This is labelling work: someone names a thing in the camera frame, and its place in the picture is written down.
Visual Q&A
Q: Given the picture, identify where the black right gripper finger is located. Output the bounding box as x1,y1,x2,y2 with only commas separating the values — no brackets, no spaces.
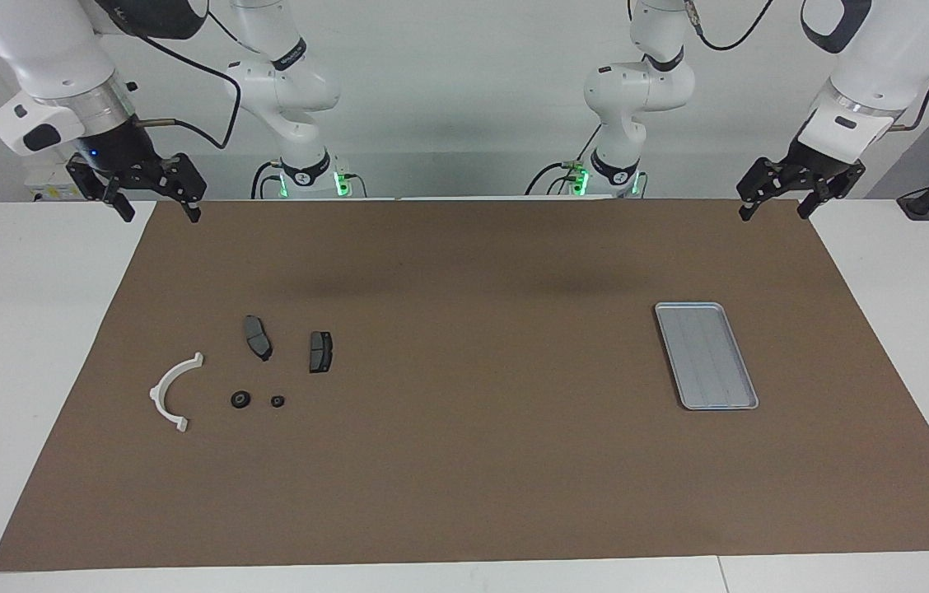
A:
105,171,137,223
172,154,208,223

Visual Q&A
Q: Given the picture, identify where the grey metal tray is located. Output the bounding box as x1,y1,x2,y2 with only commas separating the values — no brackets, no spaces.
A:
654,301,759,411

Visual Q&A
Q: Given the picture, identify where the white power box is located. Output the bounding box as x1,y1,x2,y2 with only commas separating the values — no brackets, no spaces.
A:
24,161,85,203

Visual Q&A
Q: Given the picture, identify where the long curved grey brake pad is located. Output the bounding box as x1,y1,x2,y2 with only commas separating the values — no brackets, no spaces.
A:
243,315,273,362

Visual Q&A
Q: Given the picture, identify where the short rectangular grey brake pad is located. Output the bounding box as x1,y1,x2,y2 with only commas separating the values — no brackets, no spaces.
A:
308,330,334,374

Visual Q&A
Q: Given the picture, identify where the brown table mat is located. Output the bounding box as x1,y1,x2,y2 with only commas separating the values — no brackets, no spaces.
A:
0,198,929,572

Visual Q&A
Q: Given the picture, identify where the black right base cable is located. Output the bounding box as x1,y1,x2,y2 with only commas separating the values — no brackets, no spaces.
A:
250,159,284,200

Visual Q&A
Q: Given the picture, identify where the black base cable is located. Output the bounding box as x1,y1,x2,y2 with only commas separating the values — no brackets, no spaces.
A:
250,159,284,200
525,124,604,196

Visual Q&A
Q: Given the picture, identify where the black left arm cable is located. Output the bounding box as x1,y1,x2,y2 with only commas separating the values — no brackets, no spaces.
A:
683,0,929,133

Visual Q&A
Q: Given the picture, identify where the white curved plastic bracket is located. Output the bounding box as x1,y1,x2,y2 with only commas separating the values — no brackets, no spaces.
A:
149,353,206,433

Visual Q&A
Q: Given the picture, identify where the black left base cable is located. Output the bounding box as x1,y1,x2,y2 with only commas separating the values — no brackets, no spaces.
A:
525,124,604,196

